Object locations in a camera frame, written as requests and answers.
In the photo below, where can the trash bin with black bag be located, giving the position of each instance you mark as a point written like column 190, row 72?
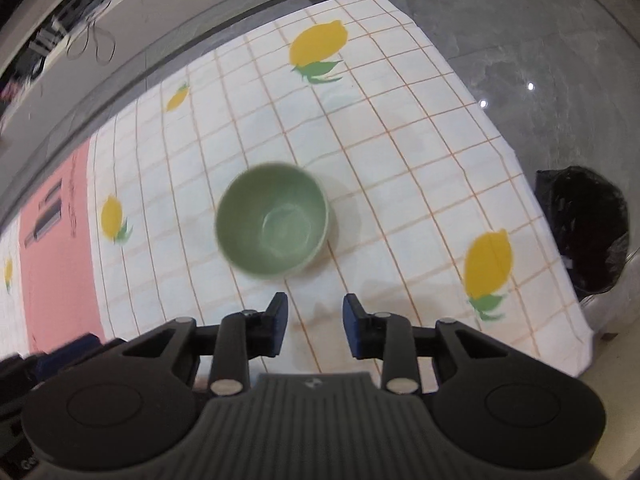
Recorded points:
column 585, row 230

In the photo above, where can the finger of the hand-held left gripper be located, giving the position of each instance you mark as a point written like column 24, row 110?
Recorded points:
column 70, row 352

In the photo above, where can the lemon and bottle print tablecloth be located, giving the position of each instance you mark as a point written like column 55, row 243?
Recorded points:
column 400, row 160

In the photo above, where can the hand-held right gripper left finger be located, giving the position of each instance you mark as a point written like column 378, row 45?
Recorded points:
column 280, row 325

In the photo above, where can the green ceramic bowl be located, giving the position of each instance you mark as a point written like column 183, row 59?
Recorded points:
column 272, row 220

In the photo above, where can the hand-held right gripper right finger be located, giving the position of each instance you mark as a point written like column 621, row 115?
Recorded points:
column 351, row 327

